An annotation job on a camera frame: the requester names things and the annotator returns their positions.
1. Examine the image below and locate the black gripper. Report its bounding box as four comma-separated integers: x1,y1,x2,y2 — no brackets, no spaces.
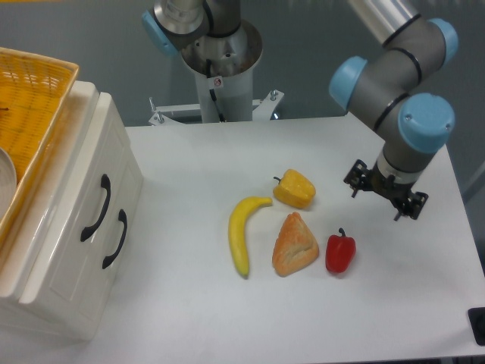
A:
343,159,429,221

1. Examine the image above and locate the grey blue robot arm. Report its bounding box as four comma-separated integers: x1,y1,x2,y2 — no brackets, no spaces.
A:
142,1,458,219

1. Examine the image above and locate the white drawer cabinet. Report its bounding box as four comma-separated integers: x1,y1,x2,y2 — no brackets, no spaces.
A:
1,81,143,340

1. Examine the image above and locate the red bell pepper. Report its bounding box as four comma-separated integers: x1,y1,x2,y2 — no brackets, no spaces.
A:
325,227,356,274

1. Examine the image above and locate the yellow bell pepper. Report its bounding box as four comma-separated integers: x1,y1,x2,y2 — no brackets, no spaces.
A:
273,169,316,209

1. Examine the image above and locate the orange bread wedge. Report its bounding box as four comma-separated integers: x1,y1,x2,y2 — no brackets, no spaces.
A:
272,212,320,277

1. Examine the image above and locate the yellow banana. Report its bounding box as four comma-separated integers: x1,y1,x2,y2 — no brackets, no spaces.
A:
227,196,273,279

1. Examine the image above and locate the yellow wicker basket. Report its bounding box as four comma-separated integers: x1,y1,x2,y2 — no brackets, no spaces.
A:
1,48,79,238

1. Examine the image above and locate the white plate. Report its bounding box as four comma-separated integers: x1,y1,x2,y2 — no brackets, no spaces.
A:
0,149,17,218

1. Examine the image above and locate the black cable on pedestal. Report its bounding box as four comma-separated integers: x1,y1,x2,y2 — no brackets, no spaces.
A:
205,58,227,123

